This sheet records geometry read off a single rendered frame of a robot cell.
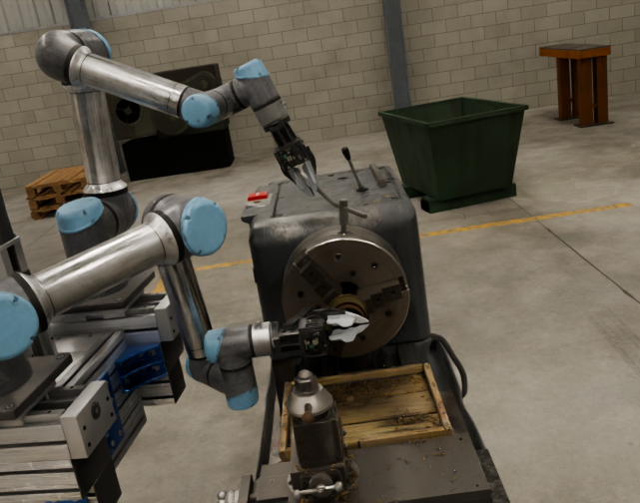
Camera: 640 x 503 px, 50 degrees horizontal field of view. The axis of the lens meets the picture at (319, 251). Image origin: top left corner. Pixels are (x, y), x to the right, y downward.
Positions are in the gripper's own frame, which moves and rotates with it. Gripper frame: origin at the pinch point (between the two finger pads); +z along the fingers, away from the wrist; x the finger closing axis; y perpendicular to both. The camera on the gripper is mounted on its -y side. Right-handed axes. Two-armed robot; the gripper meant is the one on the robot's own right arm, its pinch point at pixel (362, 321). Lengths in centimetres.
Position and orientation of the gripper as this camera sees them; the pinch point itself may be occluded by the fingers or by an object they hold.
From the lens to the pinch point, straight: 155.5
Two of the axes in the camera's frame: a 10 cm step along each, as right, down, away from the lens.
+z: 9.9, -1.4, -0.6
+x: -1.5, -9.4, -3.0
